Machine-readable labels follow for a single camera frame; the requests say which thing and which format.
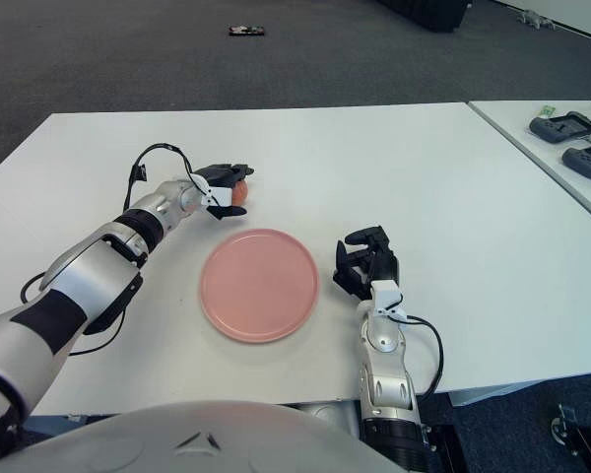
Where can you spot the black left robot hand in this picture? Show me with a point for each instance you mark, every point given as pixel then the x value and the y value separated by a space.
pixel 221 172

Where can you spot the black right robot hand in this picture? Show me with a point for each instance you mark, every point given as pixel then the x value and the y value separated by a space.
pixel 379 261

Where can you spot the red apple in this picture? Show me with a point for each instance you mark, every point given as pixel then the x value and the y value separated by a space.
pixel 240 193

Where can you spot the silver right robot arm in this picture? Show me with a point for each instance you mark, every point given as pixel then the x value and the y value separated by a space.
pixel 386 340

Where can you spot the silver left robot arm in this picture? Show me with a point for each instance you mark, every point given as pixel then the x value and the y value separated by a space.
pixel 79 276

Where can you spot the pink round plate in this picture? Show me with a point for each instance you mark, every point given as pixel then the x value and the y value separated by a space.
pixel 258 286

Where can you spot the flat dark floor object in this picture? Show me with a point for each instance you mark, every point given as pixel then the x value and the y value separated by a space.
pixel 246 31

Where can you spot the dark grey handheld controller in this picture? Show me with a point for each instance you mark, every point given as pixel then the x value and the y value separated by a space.
pixel 588 161
pixel 561 128

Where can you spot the small green packet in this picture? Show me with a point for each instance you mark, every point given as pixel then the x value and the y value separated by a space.
pixel 547 111

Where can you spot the large black case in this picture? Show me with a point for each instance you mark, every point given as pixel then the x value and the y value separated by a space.
pixel 428 15

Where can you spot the black stand with caster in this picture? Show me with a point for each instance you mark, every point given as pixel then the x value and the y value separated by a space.
pixel 578 438

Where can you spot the grey robot torso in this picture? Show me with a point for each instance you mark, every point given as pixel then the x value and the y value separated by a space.
pixel 152 438

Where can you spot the small grey toy figure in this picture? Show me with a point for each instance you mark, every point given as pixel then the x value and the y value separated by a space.
pixel 534 19

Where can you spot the black metal bracket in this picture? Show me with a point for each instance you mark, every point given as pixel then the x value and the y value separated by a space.
pixel 445 448

